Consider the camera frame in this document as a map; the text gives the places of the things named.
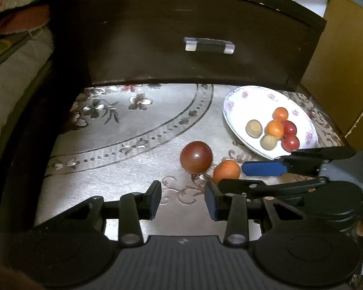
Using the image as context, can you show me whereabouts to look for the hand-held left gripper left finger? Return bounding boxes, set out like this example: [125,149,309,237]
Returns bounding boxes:
[36,181,163,247]

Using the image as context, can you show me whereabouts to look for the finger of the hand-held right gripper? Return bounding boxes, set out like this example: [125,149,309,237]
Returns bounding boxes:
[217,177,328,200]
[241,146,356,177]

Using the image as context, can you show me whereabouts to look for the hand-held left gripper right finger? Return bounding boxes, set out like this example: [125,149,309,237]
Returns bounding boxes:
[204,182,324,247]

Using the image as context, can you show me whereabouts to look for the beige round fruit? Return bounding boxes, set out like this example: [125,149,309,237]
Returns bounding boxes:
[260,134,278,151]
[246,120,263,138]

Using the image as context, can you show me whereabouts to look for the small orange tangerine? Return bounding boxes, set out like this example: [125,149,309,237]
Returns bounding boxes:
[266,120,285,137]
[213,160,241,184]
[273,107,289,122]

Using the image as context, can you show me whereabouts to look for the small red tomato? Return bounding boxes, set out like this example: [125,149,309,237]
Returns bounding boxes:
[282,135,300,152]
[282,120,298,136]

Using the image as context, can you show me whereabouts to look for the large dark red tomato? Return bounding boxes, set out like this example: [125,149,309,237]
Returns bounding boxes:
[180,141,214,175]

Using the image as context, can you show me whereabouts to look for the white floral-rim plate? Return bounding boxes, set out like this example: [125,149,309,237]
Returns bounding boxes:
[223,85,318,160]

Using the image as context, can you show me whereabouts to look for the beige floral table mat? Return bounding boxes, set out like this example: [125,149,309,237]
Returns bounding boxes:
[33,83,348,244]

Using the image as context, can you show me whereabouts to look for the yellow cardboard box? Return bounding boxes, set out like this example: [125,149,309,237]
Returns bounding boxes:
[299,0,363,138]

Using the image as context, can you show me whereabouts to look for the dark wooden nightstand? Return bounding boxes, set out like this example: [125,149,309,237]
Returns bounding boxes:
[47,0,327,92]

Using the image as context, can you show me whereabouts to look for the grey mattress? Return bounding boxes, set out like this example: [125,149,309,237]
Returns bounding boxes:
[0,26,55,160]

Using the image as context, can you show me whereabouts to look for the folded patterned quilts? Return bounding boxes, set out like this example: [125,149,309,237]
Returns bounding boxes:
[0,0,53,49]

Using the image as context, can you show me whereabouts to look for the dark bed frame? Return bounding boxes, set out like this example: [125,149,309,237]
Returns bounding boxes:
[0,57,90,248]

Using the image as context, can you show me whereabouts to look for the clear acrylic drawer handle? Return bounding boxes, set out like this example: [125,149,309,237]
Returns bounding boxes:
[184,37,235,54]

